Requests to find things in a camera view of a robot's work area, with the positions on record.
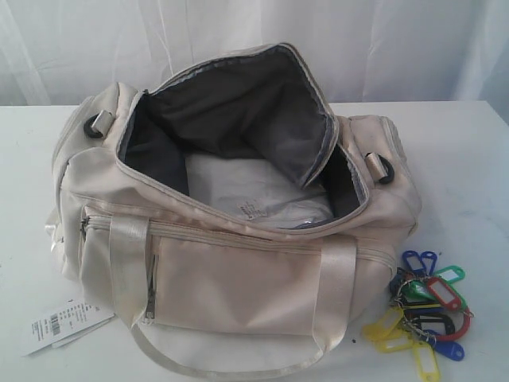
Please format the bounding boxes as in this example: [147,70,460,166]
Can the colourful key tag bunch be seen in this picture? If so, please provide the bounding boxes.
[362,250,474,381]

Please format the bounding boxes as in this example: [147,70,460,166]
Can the cream fabric duffel bag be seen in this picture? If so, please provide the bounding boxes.
[47,43,422,381]

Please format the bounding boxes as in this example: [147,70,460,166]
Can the white paper hang tag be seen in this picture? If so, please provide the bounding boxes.
[20,300,115,356]

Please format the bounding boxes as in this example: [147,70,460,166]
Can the white backdrop curtain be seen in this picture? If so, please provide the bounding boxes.
[1,1,508,106]

